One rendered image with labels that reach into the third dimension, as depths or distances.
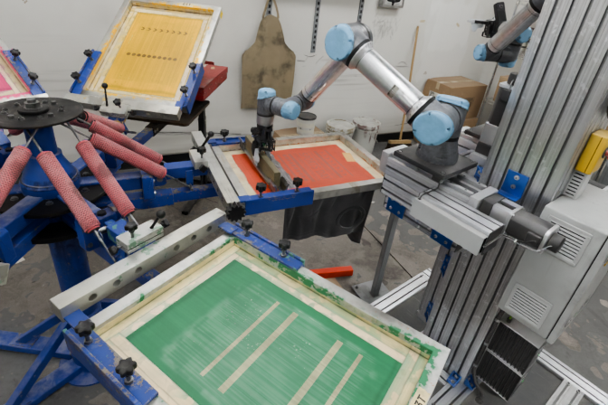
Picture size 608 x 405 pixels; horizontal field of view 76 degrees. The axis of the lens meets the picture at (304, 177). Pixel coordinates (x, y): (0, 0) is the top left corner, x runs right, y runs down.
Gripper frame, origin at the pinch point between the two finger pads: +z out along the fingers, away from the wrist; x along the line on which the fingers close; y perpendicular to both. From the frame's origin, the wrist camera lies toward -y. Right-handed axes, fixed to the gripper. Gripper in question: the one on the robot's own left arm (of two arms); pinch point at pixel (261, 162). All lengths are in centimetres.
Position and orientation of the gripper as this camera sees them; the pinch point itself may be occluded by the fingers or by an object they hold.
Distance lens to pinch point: 183.0
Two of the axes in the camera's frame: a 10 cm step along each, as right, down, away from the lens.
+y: 4.2, 4.8, -7.7
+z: -1.0, 8.7, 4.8
